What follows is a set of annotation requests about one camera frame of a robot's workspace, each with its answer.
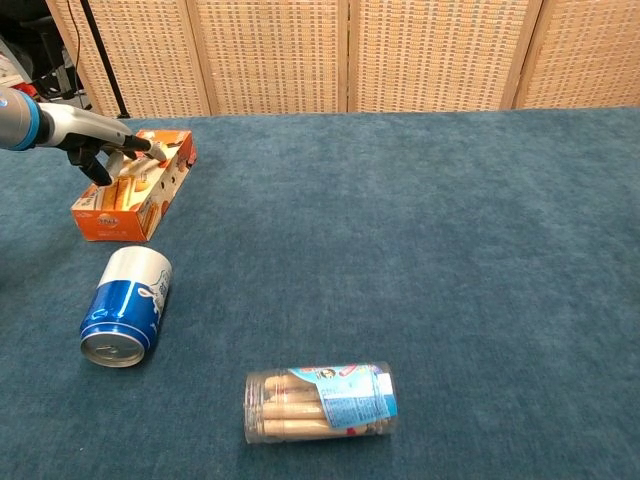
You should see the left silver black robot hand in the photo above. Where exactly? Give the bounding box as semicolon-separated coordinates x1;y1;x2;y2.
39;102;169;187

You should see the orange snack box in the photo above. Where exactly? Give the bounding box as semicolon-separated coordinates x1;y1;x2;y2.
70;128;197;243

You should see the black tripod stand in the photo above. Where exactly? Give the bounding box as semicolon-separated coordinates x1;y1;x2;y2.
79;0;132;120

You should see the black office chair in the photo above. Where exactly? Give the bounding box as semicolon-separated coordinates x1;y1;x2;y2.
0;13;89;109

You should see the blue white drink can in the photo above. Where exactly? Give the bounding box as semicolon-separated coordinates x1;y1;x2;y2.
79;244;174;369

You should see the wicker folding screen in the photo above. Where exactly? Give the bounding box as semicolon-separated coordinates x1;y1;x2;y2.
44;0;640;119

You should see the blue carpet table mat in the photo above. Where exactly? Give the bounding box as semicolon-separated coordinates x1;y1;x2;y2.
0;106;640;480

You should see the clear biscuit stick tube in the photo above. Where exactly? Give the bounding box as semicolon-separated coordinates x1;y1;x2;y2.
243;360;400;445

